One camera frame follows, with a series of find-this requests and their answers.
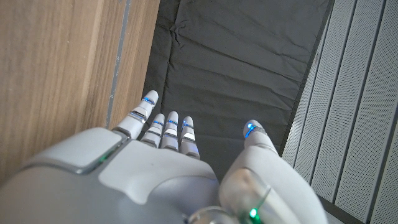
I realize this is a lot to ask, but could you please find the grey tape strip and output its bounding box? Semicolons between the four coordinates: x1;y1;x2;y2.
104;0;132;129

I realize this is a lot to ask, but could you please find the black backdrop curtain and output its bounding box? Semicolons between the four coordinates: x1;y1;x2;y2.
138;0;336;183

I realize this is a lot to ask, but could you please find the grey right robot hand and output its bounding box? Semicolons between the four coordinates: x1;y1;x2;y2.
0;90;329;224

